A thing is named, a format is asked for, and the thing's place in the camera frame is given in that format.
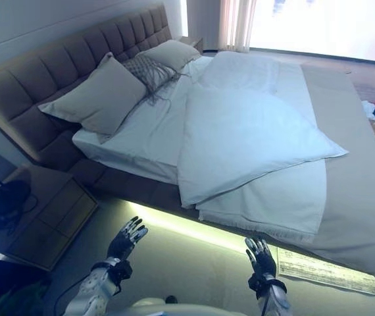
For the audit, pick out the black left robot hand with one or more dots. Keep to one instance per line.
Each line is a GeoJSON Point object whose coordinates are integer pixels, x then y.
{"type": "Point", "coordinates": [124, 242]}

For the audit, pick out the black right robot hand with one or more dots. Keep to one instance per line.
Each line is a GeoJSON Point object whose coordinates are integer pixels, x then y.
{"type": "Point", "coordinates": [264, 257]}

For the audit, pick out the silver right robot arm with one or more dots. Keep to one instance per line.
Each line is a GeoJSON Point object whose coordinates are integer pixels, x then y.
{"type": "Point", "coordinates": [273, 294]}

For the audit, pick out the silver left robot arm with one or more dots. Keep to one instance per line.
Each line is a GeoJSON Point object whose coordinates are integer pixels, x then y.
{"type": "Point", "coordinates": [97, 288]}

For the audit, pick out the white fitted bed sheet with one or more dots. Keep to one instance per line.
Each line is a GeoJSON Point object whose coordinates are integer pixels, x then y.
{"type": "Point", "coordinates": [141, 138]}

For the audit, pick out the beige bed runner blanket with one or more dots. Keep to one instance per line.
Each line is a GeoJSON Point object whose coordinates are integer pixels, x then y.
{"type": "Point", "coordinates": [345, 184]}

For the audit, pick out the white printed paper sheet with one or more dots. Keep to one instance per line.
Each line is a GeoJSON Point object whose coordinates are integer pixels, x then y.
{"type": "Point", "coordinates": [325, 268]}

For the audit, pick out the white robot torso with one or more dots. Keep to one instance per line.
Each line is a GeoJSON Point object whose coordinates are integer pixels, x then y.
{"type": "Point", "coordinates": [148, 306]}

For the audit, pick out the wooden nightstand with drawers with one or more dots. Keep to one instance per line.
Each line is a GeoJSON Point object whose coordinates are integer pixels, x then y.
{"type": "Point", "coordinates": [47, 214]}

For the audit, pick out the white duvet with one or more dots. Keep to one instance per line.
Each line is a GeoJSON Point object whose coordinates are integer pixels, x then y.
{"type": "Point", "coordinates": [256, 138]}

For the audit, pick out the large beige pillow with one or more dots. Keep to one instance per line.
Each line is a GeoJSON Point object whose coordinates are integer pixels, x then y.
{"type": "Point", "coordinates": [98, 98]}

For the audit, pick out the patterned fringed cushion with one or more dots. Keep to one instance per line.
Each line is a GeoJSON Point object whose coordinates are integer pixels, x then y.
{"type": "Point", "coordinates": [151, 74]}

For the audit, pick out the brown tufted upholstered headboard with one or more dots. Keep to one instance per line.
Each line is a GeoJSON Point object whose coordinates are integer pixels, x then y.
{"type": "Point", "coordinates": [59, 79]}

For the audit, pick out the cream window curtain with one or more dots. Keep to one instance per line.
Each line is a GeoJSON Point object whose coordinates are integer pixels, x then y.
{"type": "Point", "coordinates": [237, 24]}

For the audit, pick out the brown upholstered bed frame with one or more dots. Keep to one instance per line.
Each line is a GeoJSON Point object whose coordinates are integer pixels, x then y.
{"type": "Point", "coordinates": [135, 191]}

